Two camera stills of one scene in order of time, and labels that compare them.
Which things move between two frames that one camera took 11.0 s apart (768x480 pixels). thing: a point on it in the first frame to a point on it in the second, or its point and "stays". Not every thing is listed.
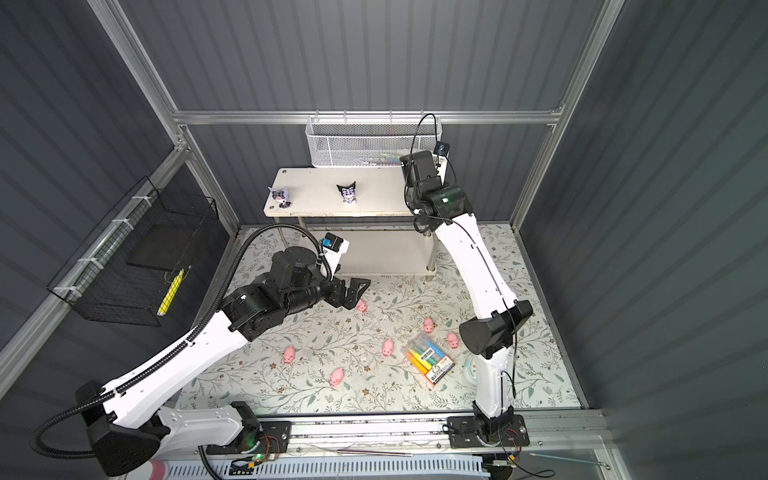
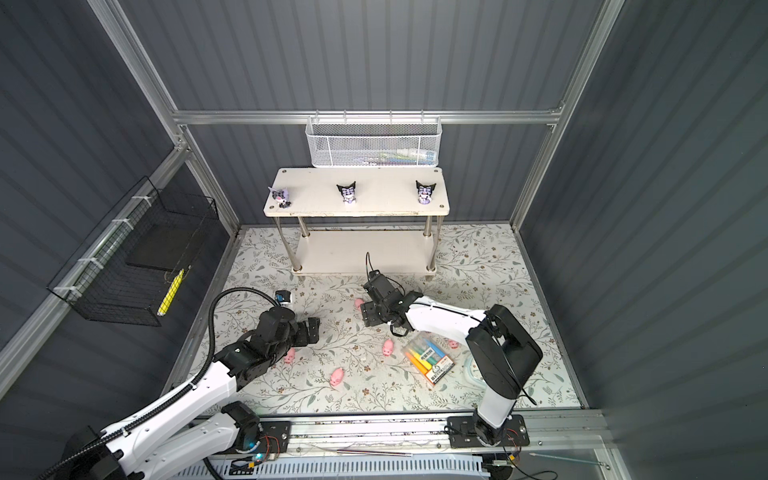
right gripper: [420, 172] to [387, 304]
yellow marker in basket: [170, 294] stays
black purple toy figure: [348, 192] stays
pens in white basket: [381, 159] stays
